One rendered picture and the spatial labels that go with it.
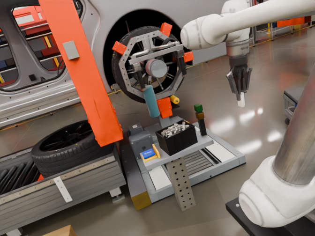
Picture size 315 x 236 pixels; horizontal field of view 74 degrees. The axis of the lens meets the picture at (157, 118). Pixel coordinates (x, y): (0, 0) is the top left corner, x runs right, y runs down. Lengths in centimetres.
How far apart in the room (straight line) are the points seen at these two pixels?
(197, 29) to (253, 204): 60
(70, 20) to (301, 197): 126
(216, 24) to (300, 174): 50
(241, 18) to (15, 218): 179
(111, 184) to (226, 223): 84
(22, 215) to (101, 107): 96
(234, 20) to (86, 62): 86
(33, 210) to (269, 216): 152
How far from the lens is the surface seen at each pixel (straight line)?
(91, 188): 169
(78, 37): 131
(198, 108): 125
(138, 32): 183
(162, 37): 179
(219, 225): 142
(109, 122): 138
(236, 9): 92
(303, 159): 61
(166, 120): 207
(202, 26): 80
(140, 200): 158
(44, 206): 180
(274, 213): 72
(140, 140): 163
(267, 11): 72
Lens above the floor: 110
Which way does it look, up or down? 21 degrees down
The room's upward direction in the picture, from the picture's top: 16 degrees counter-clockwise
